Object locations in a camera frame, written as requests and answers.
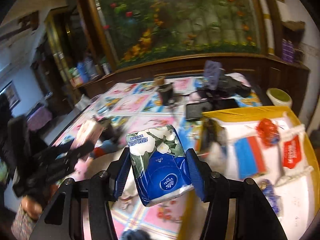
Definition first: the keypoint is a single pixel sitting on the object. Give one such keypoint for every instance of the pink dotted cloth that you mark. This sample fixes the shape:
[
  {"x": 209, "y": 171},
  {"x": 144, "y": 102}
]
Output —
[{"x": 40, "y": 118}]

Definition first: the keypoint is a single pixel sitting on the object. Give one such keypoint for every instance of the pink tissue pack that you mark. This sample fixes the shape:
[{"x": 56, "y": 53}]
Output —
[{"x": 88, "y": 132}]

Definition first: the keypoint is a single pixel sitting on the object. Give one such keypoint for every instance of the purple phone stand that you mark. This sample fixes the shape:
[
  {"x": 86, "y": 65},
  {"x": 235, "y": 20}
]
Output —
[{"x": 212, "y": 73}]

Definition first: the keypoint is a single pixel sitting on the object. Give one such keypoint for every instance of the floral blue tissue pack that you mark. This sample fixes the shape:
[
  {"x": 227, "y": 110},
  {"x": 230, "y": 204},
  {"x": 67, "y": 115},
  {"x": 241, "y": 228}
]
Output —
[{"x": 160, "y": 170}]

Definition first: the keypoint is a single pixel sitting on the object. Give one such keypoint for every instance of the small blue white tissue packet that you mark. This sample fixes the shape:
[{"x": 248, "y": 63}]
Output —
[{"x": 271, "y": 197}]

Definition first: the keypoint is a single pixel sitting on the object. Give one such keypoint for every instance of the artificial flower display case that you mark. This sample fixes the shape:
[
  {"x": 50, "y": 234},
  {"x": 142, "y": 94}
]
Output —
[{"x": 180, "y": 17}]

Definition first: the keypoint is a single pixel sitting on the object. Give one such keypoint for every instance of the white green stool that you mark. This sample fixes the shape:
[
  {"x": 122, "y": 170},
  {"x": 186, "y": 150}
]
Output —
[{"x": 278, "y": 97}]

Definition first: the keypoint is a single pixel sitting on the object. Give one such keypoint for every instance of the fruit print tablecloth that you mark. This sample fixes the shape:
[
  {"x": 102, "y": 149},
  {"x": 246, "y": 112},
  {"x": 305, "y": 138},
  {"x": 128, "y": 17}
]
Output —
[{"x": 135, "y": 105}]

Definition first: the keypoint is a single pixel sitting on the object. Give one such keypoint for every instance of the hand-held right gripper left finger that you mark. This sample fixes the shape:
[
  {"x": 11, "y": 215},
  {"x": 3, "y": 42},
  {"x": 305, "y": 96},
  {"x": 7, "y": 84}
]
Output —
[{"x": 121, "y": 180}]

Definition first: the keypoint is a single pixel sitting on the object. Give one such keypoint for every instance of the purple spray can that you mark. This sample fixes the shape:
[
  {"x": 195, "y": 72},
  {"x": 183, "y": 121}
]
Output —
[
  {"x": 285, "y": 51},
  {"x": 290, "y": 52}
]

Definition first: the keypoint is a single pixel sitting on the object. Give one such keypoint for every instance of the white bottle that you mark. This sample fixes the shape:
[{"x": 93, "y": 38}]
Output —
[{"x": 106, "y": 68}]

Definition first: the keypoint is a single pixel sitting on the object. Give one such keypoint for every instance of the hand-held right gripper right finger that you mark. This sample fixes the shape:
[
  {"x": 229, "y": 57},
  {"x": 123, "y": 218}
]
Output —
[{"x": 196, "y": 177}]

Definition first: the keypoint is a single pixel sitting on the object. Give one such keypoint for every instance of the red white wipes pack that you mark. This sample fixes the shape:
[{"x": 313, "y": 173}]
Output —
[{"x": 291, "y": 155}]

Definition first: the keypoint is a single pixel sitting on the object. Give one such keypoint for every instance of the black spool wooden top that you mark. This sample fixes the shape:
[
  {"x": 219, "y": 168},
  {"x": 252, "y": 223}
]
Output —
[{"x": 166, "y": 95}]

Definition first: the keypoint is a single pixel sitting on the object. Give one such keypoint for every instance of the person's left hand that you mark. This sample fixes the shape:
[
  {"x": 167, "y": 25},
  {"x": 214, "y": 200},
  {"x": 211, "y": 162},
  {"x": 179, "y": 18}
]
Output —
[{"x": 31, "y": 207}]

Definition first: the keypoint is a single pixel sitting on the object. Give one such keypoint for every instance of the grey blue thermos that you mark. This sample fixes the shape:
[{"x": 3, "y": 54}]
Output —
[{"x": 90, "y": 67}]

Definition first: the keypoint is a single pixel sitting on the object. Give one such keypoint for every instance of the red plastic bag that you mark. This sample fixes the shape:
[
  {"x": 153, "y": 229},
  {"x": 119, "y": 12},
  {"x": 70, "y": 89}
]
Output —
[{"x": 267, "y": 132}]

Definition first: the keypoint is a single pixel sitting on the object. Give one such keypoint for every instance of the white foam box yellow tape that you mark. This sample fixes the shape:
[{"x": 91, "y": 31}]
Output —
[{"x": 295, "y": 205}]

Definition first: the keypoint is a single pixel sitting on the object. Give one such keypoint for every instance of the white yellow rolled poster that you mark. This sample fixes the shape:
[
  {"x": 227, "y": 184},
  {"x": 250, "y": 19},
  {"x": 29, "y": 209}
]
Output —
[{"x": 266, "y": 22}]

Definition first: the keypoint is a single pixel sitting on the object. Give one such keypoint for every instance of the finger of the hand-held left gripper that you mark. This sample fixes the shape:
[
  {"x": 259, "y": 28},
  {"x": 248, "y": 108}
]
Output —
[
  {"x": 71, "y": 162},
  {"x": 82, "y": 148}
]

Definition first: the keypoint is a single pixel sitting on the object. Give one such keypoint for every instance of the brown wood root piece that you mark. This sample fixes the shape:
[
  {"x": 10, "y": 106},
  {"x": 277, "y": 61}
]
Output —
[{"x": 293, "y": 26}]

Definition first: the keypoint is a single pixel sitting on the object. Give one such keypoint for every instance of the blue orange packet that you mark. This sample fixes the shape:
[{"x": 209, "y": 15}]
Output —
[{"x": 247, "y": 157}]

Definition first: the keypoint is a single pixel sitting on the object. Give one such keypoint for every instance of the black phone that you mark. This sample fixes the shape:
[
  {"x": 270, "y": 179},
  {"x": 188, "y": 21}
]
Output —
[{"x": 197, "y": 110}]

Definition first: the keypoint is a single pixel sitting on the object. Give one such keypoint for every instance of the black bag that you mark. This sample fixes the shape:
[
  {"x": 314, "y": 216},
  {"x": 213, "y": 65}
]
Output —
[{"x": 232, "y": 86}]

